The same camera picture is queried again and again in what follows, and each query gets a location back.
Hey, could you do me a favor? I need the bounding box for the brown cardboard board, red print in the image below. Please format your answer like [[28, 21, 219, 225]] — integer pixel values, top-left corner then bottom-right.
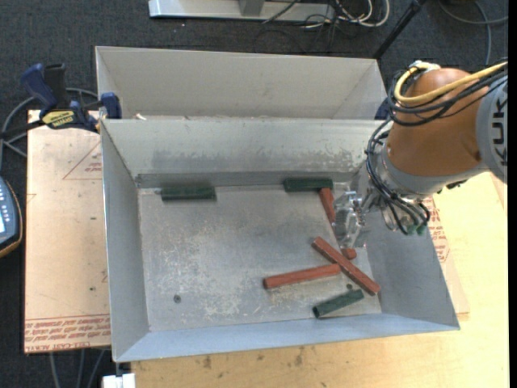
[[23, 109, 472, 355]]

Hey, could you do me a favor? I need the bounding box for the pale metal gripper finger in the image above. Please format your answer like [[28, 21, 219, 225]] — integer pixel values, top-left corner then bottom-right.
[[333, 191, 360, 237], [346, 213, 368, 250]]

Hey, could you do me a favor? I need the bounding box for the red-brown flat block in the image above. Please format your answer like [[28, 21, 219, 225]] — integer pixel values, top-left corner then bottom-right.
[[310, 236, 382, 297], [318, 187, 359, 261], [263, 263, 343, 291]]

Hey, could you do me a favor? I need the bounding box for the dark green flat block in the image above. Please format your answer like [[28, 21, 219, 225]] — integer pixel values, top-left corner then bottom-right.
[[160, 185, 217, 203], [282, 177, 335, 194], [312, 289, 365, 320]]

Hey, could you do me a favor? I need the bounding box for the grey metal bin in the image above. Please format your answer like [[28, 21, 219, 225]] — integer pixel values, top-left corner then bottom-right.
[[95, 45, 461, 363]]

